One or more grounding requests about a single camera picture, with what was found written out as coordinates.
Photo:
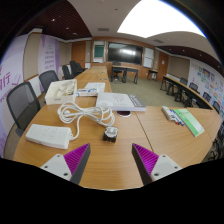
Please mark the large bright ceiling light panel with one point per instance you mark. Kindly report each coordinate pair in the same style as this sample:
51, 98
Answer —
160, 18

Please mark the black mesh office chair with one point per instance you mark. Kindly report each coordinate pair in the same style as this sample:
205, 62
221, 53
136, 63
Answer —
48, 78
21, 103

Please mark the black charger with orange ports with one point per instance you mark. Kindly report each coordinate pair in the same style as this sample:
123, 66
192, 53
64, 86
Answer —
110, 135

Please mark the large black wall screen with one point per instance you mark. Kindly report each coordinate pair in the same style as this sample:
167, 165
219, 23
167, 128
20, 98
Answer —
125, 53

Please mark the white blue flat packet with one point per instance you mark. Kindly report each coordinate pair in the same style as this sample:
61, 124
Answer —
86, 93

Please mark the white wall whiteboard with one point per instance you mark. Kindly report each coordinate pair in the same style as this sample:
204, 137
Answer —
148, 57

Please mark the round black table grommet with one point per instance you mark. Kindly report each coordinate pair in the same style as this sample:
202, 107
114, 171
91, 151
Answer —
124, 113

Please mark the ceiling air vent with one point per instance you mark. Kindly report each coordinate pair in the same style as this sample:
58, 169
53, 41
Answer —
103, 29
158, 41

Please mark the group of ceiling spotlights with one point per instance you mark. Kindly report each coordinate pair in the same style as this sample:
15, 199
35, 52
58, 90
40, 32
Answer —
52, 19

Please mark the pack of marker pens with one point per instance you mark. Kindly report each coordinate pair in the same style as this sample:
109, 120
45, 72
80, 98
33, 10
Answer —
169, 113

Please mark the whiteboard with green panel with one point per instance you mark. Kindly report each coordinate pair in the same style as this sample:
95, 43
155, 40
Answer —
99, 51

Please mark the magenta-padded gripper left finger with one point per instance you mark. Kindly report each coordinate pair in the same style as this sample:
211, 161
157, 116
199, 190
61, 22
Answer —
71, 163

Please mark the group of colourful wall posters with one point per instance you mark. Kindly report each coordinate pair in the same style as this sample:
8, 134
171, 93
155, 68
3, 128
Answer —
210, 81

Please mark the green booklet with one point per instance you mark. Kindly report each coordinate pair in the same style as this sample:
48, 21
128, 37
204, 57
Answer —
188, 121

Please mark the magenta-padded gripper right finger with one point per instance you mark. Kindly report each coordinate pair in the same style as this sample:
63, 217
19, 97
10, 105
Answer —
153, 165

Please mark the dark desk with legs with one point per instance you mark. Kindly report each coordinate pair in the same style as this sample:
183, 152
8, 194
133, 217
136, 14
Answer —
125, 69

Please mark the white compartment organizer box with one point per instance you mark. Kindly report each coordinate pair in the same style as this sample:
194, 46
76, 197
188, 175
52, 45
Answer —
60, 98

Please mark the white printed paper sheet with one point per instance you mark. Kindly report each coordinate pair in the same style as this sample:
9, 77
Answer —
96, 86

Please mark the small dark side table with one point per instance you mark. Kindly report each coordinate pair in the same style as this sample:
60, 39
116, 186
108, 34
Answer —
152, 71

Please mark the white power strip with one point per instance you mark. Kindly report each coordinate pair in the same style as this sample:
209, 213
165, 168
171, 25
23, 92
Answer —
48, 136

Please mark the long curved wooden table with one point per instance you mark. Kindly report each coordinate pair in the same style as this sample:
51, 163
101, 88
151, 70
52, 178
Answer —
185, 91

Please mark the group of black office chairs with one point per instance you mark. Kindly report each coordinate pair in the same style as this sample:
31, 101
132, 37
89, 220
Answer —
193, 87
73, 68

